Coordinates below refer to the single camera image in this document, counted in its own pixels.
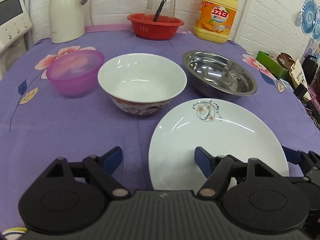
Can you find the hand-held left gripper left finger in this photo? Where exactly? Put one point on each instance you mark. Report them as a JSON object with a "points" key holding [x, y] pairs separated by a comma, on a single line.
{"points": [[112, 158]]}

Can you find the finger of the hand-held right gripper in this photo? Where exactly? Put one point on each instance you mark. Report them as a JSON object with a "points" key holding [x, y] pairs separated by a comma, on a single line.
{"points": [[291, 154]]}

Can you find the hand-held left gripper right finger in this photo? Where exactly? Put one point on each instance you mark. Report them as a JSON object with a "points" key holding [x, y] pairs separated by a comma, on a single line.
{"points": [[203, 160]]}

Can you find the white floral plate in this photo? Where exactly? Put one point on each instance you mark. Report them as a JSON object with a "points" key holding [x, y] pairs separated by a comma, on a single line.
{"points": [[225, 135]]}

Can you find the white ceramic bowl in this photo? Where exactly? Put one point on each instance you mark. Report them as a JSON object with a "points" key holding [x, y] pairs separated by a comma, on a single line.
{"points": [[140, 80]]}

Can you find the purple plastic bowl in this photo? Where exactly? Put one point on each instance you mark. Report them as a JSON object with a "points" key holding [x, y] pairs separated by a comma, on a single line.
{"points": [[75, 80]]}

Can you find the stainless steel bowl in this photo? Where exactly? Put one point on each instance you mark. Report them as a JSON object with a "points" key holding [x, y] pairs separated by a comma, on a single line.
{"points": [[220, 75]]}

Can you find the purple floral tablecloth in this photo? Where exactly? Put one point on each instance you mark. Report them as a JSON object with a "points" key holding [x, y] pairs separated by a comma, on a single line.
{"points": [[75, 130]]}

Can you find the pale blue box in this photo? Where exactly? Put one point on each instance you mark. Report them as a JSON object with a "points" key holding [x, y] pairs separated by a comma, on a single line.
{"points": [[285, 85]]}

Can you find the black bag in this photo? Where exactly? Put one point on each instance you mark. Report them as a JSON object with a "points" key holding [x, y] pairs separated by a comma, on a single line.
{"points": [[311, 67]]}

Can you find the green box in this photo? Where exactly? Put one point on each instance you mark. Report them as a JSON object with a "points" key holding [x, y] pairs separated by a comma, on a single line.
{"points": [[270, 63]]}

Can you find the red plastic basket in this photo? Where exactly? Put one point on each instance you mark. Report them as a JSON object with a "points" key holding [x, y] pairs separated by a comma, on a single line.
{"points": [[155, 30]]}

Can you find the yellow detergent bottle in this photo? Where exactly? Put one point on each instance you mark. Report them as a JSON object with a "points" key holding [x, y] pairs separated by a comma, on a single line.
{"points": [[215, 17]]}

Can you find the white thermos jug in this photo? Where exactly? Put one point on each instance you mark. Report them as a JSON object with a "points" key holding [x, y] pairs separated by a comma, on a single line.
{"points": [[67, 12]]}

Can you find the clear glass jar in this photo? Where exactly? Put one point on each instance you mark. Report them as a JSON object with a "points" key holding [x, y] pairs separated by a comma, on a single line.
{"points": [[152, 5]]}

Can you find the dark stick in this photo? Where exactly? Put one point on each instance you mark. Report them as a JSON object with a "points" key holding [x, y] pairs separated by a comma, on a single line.
{"points": [[163, 1]]}

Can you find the white appliance with screen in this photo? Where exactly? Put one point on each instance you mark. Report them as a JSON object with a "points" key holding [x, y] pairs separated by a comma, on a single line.
{"points": [[12, 12]]}

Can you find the blue patterned wall decoration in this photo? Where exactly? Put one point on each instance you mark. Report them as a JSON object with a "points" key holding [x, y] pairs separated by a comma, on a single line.
{"points": [[310, 15]]}

